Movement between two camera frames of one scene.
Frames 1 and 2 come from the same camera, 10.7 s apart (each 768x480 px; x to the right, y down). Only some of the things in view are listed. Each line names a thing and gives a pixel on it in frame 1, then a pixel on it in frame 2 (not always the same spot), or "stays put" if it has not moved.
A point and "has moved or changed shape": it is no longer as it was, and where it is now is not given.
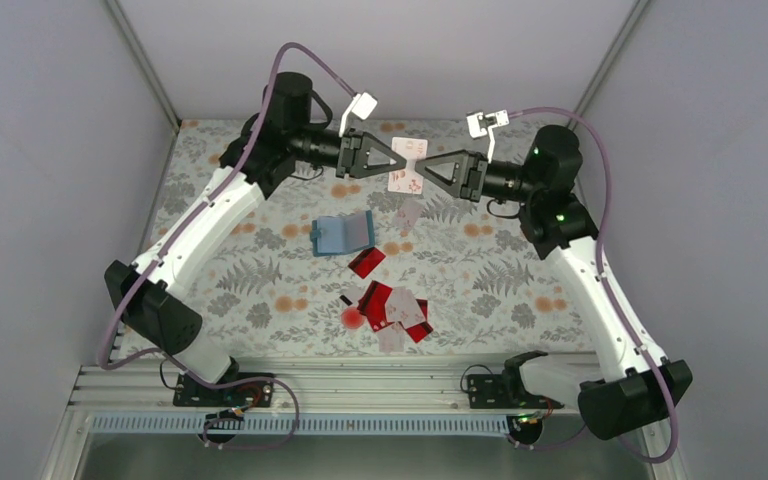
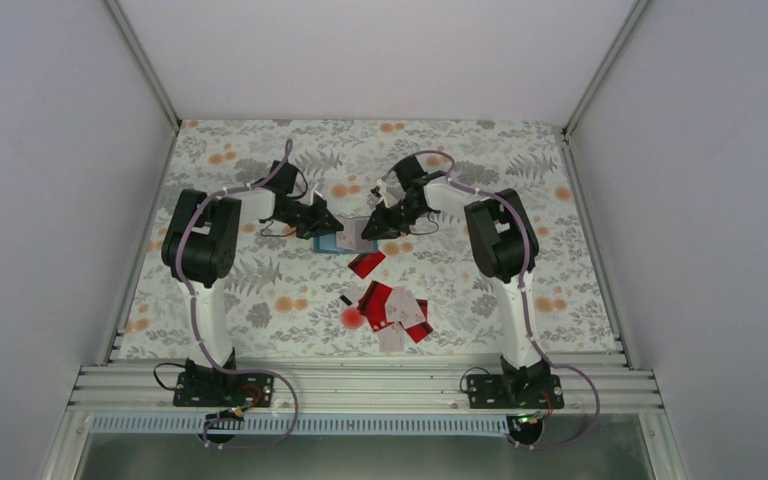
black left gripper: x=356 y=165 -> x=317 y=224
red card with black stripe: x=373 y=305 stays put
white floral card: x=408 y=179 has moved or changed shape
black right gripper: x=468 y=188 -> x=387 y=228
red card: x=366 y=262 stays put
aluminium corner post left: x=145 y=63 stays put
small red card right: x=423 y=304 stays put
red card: x=419 y=331 stays put
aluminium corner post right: x=631 y=21 stays put
